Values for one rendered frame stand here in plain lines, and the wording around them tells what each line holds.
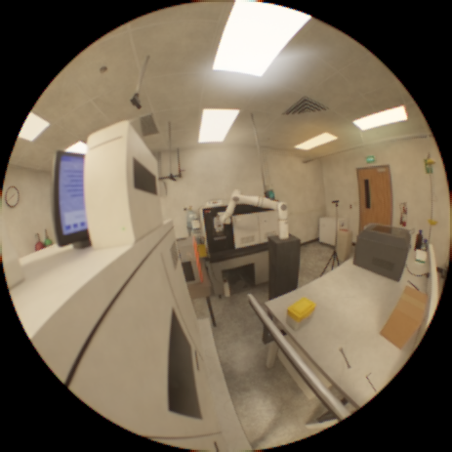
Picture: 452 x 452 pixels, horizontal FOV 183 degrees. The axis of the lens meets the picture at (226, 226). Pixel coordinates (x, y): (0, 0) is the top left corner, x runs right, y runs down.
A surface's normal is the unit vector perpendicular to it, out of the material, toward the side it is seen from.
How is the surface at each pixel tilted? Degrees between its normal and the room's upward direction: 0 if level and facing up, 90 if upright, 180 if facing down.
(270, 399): 0
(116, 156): 90
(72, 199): 90
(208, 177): 90
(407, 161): 90
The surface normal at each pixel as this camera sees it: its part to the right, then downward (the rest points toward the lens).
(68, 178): 0.98, -0.08
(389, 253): -0.96, 0.15
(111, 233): 0.24, 0.13
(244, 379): -0.12, -0.98
